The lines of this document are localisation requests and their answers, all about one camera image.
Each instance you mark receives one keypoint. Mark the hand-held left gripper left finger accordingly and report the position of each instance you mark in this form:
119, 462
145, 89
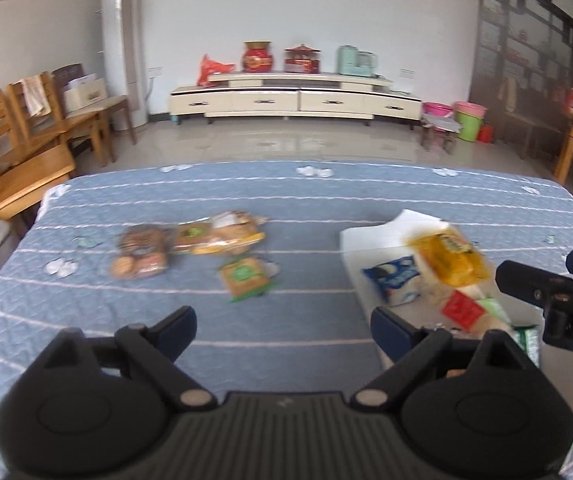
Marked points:
180, 329

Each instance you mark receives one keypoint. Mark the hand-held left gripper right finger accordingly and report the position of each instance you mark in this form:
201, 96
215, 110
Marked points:
389, 332

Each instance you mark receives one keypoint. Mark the light green snack packet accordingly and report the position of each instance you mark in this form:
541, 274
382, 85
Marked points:
493, 306

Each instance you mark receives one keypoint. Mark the dark green snack packet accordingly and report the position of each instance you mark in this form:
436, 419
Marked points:
528, 342

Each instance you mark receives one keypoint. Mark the red snack packet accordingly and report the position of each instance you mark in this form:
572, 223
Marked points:
461, 310

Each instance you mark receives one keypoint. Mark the white paper box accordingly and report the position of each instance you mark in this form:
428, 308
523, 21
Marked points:
356, 245

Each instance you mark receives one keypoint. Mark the blue white cookie packet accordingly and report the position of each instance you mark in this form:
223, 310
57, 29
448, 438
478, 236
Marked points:
396, 277

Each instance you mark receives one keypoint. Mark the yellow snack bag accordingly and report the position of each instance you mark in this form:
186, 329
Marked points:
451, 257

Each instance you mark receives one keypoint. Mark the orange bread packet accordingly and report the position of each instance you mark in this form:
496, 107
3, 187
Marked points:
191, 237
246, 277

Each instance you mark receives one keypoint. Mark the clear cookie bag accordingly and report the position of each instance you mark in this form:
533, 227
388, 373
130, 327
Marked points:
139, 255

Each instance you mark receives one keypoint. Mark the yellow bread bag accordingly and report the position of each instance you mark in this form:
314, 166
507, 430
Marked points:
236, 235

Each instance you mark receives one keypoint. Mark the brown wooden chair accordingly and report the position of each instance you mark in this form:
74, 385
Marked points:
528, 127

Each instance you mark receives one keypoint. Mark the small red bucket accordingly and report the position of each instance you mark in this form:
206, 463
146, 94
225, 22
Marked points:
485, 134

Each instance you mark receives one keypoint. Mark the green bucket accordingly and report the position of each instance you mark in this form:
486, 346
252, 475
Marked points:
468, 125

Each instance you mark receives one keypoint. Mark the small stool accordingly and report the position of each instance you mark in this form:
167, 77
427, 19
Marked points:
439, 125

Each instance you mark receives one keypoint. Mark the beige cloth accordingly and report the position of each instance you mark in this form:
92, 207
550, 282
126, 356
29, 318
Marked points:
506, 95

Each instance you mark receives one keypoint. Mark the pink basin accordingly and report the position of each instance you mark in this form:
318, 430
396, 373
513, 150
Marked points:
439, 109

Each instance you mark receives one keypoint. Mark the light wooden chair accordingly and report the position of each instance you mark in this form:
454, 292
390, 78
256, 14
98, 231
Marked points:
31, 170
76, 122

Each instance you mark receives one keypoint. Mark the dark brown chair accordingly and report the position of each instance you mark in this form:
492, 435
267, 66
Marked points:
116, 105

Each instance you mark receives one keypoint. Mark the dark wooden display shelf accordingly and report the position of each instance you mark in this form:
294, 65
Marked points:
516, 35

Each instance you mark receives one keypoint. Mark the cream tv cabinet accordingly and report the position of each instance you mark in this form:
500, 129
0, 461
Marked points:
266, 100

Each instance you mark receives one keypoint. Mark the white gift bag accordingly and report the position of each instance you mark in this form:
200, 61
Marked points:
86, 95

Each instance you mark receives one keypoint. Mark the red plastic bag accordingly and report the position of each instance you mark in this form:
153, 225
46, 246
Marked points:
211, 69

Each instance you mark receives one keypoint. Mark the white towel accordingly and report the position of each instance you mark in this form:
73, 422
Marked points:
36, 97

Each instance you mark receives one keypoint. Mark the mint green kitchen appliance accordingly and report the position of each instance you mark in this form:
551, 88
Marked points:
346, 60

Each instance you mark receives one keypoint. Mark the red jar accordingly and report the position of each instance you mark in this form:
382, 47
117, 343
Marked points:
257, 60

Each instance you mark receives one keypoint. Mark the red gift box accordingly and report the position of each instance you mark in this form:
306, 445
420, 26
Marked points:
302, 62

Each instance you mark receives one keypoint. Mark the white standing air conditioner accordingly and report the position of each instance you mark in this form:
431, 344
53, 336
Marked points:
126, 50

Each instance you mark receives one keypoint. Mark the white wall outlet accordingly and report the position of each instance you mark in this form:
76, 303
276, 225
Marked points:
154, 71
406, 73

